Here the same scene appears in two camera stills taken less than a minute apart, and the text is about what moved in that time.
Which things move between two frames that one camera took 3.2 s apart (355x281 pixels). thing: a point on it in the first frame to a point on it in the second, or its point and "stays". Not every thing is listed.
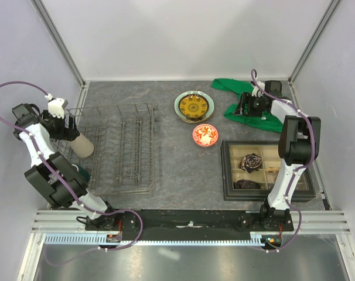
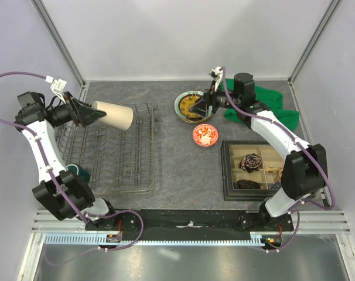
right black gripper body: x=255 y=105 to x=215 y=96
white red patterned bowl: x=205 y=134 stays
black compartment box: x=250 y=169 stays
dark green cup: x=85 y=174 stays
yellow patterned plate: x=193 y=106 stays
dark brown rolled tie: x=245 y=184 stays
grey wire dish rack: x=124 y=140 stays
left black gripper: x=65 y=134 to x=84 y=116
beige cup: x=82 y=146 to x=119 y=116
